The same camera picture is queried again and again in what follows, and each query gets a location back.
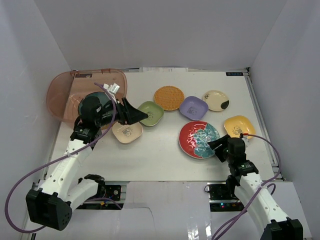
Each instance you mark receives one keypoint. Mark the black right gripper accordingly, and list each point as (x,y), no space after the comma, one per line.
(215,144)

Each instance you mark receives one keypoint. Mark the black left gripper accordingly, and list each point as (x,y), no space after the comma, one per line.
(124,110)

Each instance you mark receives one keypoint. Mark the beige square panda plate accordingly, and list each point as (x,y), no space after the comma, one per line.
(126,134)

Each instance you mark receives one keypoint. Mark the red and teal round plate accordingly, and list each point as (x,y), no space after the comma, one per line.
(194,137)

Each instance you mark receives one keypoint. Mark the green square panda plate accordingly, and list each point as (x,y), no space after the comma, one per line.
(154,111)

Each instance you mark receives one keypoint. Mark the yellow square panda plate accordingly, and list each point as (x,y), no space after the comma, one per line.
(237,125)

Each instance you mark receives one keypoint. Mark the dark teal floral plate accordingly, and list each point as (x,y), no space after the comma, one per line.
(100,98)

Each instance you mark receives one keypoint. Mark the orange woven round plate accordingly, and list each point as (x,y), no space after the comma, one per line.
(169,97)

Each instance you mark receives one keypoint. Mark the purple square panda plate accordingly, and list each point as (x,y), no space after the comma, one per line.
(193,108)

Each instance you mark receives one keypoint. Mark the cream round floral plate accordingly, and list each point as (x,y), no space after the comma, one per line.
(216,100)

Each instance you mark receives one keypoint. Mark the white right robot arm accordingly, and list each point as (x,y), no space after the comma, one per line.
(246,184)

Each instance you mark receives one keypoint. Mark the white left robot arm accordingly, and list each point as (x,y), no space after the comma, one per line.
(53,203)

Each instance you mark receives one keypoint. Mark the pink translucent plastic bin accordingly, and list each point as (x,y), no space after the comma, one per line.
(67,90)

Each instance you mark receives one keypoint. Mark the white paper sheet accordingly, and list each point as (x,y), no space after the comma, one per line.
(163,69)

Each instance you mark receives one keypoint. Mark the blue label sticker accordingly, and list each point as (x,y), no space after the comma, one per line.
(234,74)

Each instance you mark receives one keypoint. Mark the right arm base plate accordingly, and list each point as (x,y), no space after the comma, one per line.
(220,199)

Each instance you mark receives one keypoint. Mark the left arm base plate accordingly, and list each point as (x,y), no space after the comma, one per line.
(111,193)

